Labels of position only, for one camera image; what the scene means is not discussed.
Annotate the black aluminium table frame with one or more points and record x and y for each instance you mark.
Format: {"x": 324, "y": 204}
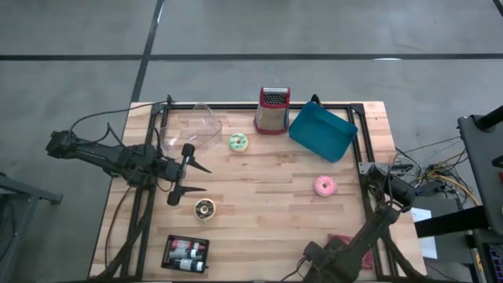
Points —
{"x": 236, "y": 106}

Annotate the grey metal stand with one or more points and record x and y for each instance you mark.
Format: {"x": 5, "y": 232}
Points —
{"x": 27, "y": 188}

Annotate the black mesh basket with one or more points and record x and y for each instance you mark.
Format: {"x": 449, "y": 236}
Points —
{"x": 166, "y": 251}

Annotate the white paper sheet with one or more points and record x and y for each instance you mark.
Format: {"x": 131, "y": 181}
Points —
{"x": 428, "y": 247}

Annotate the pink red bottle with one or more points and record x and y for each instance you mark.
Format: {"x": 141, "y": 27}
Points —
{"x": 182, "y": 244}

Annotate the teal plastic bin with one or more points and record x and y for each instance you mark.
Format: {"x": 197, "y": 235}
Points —
{"x": 322, "y": 131}

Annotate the clear plastic bin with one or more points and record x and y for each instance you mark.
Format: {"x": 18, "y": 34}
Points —
{"x": 196, "y": 126}

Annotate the grey equipment cart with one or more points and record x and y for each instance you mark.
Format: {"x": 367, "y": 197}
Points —
{"x": 479, "y": 157}

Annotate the red snack packet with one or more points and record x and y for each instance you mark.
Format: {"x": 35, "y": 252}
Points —
{"x": 368, "y": 260}

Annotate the pink frosted donut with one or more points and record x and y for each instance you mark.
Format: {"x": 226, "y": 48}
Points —
{"x": 318, "y": 188}

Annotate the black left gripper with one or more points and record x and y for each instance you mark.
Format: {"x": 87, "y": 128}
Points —
{"x": 175, "y": 173}

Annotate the black flat beam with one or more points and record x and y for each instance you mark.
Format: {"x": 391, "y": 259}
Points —
{"x": 452, "y": 222}

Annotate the black bottle white cap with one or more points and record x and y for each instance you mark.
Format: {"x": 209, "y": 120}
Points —
{"x": 188, "y": 265}

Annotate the red steel box grater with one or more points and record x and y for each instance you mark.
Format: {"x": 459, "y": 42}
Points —
{"x": 272, "y": 118}

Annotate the slim grey bottle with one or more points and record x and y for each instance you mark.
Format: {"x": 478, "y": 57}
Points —
{"x": 184, "y": 254}

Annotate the mint frosted donut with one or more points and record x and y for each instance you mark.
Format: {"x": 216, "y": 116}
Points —
{"x": 232, "y": 142}

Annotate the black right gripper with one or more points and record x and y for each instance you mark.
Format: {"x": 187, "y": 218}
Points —
{"x": 320, "y": 257}

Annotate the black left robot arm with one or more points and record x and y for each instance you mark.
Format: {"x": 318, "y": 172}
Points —
{"x": 98, "y": 155}

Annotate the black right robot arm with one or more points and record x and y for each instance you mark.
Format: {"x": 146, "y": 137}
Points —
{"x": 365, "y": 236}

